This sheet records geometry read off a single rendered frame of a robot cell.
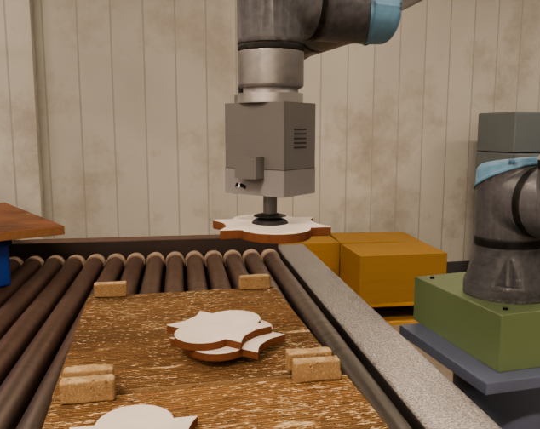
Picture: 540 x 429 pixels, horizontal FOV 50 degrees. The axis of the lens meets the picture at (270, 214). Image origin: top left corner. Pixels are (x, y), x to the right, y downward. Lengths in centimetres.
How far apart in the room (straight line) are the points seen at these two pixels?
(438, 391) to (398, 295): 303
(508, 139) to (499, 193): 366
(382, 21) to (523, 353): 56
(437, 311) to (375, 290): 264
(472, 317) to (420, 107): 398
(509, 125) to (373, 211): 120
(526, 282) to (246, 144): 55
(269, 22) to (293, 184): 17
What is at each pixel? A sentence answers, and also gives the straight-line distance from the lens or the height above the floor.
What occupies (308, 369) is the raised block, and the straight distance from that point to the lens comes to 72.
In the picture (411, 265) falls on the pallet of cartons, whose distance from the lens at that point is 379.
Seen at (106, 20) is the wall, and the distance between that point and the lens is 435.
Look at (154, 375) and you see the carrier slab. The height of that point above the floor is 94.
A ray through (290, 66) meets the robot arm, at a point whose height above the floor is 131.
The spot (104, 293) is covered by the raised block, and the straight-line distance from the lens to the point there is 110.
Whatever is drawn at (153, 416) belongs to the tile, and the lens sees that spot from 64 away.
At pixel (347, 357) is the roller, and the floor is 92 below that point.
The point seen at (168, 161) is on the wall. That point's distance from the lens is 431.
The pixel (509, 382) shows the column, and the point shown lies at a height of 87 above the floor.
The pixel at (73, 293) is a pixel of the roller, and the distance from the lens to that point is 122.
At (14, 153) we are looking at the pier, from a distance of 418.
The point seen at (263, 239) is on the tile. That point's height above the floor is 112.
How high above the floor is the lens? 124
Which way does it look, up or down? 8 degrees down
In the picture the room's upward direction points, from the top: straight up
